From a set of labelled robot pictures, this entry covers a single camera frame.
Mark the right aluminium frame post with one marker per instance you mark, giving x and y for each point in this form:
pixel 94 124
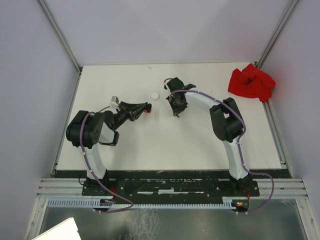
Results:
pixel 285 17

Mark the red cloth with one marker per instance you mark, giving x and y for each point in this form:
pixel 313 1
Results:
pixel 252 83

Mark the white cable duct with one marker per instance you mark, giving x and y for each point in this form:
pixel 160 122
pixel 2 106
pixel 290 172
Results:
pixel 102 203

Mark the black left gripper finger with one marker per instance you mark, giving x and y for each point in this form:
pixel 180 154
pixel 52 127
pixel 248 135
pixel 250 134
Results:
pixel 138 110
pixel 134 106

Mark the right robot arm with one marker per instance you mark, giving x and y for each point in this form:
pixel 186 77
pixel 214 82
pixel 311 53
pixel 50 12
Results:
pixel 227 123

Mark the aluminium front rail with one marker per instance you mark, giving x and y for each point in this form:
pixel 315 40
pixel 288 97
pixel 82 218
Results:
pixel 71 188

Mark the white paper sheet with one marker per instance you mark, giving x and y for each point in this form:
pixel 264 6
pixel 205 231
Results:
pixel 66 230

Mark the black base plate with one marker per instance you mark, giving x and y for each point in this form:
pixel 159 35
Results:
pixel 212 182

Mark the white earbud charging case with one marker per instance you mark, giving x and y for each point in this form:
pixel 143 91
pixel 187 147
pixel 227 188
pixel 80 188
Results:
pixel 155 96

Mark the left aluminium frame post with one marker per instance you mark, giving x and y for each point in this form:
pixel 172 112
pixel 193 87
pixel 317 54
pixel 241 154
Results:
pixel 43 4

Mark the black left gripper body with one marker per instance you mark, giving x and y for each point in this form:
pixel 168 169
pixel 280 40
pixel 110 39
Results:
pixel 127 111

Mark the black earbud charging case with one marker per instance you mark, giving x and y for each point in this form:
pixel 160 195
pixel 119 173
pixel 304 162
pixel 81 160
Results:
pixel 149 107

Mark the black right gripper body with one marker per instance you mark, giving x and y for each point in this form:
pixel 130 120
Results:
pixel 176 106

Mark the aluminium frame post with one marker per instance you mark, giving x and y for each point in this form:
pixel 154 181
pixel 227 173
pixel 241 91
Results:
pixel 43 4
pixel 285 17

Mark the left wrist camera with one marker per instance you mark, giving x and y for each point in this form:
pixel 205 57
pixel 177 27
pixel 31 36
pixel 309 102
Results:
pixel 114 103

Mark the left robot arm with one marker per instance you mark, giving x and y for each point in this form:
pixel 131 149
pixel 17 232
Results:
pixel 89 129

